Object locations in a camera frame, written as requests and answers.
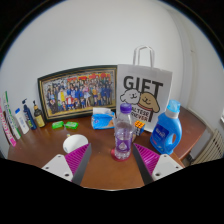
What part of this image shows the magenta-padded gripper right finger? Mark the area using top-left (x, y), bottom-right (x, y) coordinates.
top-left (132, 143), bottom-right (184, 185)

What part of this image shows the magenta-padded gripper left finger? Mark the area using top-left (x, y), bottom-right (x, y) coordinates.
top-left (42, 142), bottom-right (93, 186)

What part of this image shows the clear purple-capped water bottle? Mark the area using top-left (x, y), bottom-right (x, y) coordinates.
top-left (113, 102), bottom-right (135, 161)

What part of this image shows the blue patterned paper cup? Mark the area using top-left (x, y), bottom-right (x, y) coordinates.
top-left (62, 133), bottom-right (90, 155)

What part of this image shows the blue detergent bottle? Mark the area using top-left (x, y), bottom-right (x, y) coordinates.
top-left (149, 99), bottom-right (183, 156)

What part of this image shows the colourful puzzle cube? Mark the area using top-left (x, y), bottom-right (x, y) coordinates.
top-left (133, 120), bottom-right (146, 137)

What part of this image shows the white radiator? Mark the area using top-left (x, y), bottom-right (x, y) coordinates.
top-left (189, 128), bottom-right (224, 166)

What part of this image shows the amber pump bottle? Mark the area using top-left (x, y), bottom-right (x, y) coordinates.
top-left (32, 100), bottom-right (46, 129)

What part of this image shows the dark blue pump bottle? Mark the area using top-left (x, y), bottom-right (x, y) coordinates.
top-left (21, 98), bottom-right (38, 131)

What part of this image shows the white bottle with blue cap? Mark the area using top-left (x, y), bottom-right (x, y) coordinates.
top-left (14, 107), bottom-right (30, 135)

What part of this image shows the blue tissue pack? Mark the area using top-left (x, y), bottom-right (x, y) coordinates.
top-left (90, 107), bottom-right (116, 130)

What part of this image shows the green white shuttlecock tube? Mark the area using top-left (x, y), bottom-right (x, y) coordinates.
top-left (2, 90), bottom-right (22, 140)

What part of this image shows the framed group photo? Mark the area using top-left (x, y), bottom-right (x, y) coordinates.
top-left (37, 64), bottom-right (118, 123)

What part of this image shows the white paper gift bag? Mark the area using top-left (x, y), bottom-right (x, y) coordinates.
top-left (115, 45), bottom-right (174, 134)

